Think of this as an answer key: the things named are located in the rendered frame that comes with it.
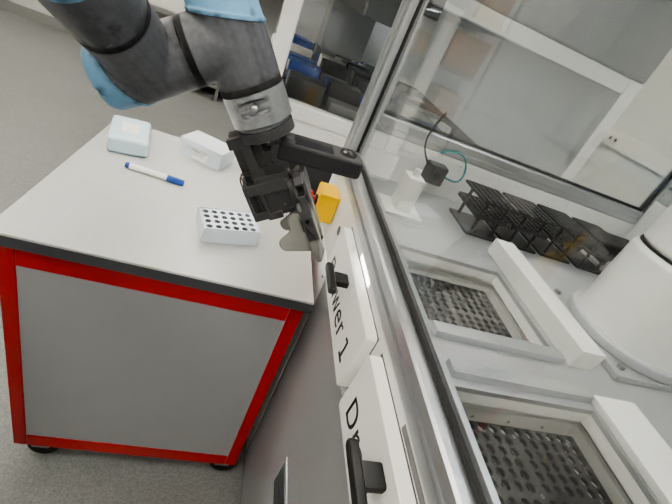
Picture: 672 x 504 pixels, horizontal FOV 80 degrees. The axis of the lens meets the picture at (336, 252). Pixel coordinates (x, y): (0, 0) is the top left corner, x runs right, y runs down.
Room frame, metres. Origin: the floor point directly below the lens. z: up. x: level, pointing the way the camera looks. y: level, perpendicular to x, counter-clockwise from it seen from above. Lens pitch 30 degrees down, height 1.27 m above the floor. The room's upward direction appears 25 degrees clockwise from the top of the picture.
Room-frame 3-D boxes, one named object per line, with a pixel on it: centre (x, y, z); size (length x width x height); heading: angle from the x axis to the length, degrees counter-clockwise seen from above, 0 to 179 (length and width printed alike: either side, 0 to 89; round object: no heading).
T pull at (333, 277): (0.55, -0.02, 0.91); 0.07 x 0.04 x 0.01; 19
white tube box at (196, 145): (1.05, 0.46, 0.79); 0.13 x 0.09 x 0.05; 89
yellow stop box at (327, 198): (0.86, 0.07, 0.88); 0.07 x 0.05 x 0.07; 19
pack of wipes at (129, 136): (0.94, 0.62, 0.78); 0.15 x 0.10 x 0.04; 32
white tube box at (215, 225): (0.74, 0.24, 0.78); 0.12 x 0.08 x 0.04; 127
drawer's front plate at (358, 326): (0.55, -0.05, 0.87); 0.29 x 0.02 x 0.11; 19
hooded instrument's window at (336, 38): (2.29, 0.18, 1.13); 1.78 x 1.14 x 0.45; 19
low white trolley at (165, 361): (0.85, 0.37, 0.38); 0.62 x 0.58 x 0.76; 19
